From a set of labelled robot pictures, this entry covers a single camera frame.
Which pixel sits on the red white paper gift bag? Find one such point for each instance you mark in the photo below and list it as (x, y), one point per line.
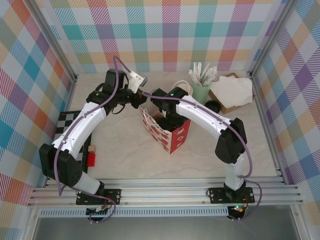
(180, 140)

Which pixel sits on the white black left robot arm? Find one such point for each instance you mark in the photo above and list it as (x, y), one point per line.
(80, 125)

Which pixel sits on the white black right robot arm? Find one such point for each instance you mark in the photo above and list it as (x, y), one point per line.
(200, 115)

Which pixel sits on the mint green holder cup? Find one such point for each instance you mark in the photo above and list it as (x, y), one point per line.
(201, 92)

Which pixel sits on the white paper-wrapped straw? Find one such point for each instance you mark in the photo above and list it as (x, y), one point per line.
(193, 76)
(200, 72)
(212, 74)
(209, 76)
(206, 74)
(195, 72)

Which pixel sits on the brown cardboard napkin box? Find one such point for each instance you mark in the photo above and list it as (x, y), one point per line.
(225, 108)

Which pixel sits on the small wooden block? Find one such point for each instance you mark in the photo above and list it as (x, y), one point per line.
(92, 149)

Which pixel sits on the black grey checkerboard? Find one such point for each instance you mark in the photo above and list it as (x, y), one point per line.
(65, 122)

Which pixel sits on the red block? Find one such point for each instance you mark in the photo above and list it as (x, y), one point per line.
(91, 160)

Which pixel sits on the black controller with LED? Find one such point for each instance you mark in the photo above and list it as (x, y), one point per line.
(237, 210)

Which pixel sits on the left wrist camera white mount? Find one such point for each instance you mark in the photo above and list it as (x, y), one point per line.
(135, 80)

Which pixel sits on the grey aluminium side rail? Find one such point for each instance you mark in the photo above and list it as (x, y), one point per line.
(71, 92)
(278, 165)

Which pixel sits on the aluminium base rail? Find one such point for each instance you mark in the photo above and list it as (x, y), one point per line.
(162, 192)

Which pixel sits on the grey aluminium frame post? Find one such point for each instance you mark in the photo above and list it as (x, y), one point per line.
(53, 40)
(272, 37)

